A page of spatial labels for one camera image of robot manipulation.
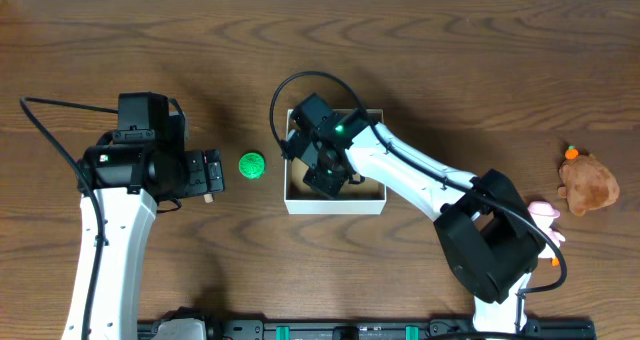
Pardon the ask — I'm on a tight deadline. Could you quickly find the green plastic spinning disc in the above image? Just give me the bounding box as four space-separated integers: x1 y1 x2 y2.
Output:
238 152 266 180

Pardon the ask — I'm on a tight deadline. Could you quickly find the white cardboard box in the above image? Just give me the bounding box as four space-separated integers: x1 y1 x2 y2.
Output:
283 108 388 216

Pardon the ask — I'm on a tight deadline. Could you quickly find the pink plush pig with hat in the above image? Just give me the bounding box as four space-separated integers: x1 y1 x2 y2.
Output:
528 201 566 267

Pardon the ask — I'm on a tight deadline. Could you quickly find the brown plush capybara with orange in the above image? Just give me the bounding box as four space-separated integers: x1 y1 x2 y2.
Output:
557 146 620 216

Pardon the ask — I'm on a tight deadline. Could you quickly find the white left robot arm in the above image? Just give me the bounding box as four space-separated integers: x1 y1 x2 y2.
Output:
63 92 225 339

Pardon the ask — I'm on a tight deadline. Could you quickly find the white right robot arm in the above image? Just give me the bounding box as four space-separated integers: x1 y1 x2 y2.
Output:
281 94 547 334

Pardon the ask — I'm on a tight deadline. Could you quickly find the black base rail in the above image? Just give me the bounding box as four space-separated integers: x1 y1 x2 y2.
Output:
137 307 597 340

